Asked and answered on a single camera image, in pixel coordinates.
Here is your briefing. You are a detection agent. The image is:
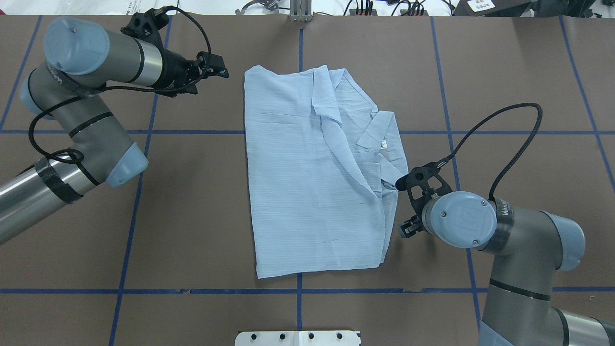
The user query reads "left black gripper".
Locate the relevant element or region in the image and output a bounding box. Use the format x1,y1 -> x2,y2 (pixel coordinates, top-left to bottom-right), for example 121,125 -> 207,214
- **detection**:
159,49 -> 229,97

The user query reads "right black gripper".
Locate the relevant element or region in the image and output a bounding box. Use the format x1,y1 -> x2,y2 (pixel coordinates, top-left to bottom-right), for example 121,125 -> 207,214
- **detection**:
397,214 -> 425,239

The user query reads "light blue button shirt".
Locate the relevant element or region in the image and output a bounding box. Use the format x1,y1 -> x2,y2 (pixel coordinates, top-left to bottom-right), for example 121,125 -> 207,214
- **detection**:
244,65 -> 408,279

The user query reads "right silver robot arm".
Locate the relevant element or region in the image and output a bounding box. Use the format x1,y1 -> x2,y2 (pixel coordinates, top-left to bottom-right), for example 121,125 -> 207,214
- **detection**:
400,191 -> 615,346

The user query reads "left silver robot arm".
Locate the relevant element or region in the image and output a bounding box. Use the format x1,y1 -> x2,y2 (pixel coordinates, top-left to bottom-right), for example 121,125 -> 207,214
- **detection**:
0,6 -> 229,244

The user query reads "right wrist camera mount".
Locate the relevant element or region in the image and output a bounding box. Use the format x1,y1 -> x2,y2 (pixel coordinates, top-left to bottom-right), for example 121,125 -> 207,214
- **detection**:
395,162 -> 453,214

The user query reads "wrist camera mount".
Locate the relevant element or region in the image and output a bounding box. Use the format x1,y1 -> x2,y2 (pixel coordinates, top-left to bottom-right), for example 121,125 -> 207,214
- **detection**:
395,162 -> 453,214
120,7 -> 170,49

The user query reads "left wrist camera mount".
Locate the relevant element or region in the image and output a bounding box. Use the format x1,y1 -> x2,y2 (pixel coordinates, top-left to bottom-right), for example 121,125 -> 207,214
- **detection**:
120,7 -> 170,49

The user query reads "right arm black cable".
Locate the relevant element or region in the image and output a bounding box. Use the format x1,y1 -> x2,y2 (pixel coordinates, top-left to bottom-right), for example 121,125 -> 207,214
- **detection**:
432,103 -> 543,201

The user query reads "aluminium frame post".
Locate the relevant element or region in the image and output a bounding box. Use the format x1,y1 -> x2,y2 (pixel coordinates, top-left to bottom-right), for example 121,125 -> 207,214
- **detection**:
289,0 -> 313,23

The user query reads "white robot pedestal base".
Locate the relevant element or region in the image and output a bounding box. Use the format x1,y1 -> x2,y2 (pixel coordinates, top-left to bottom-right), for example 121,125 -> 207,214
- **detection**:
234,330 -> 362,346

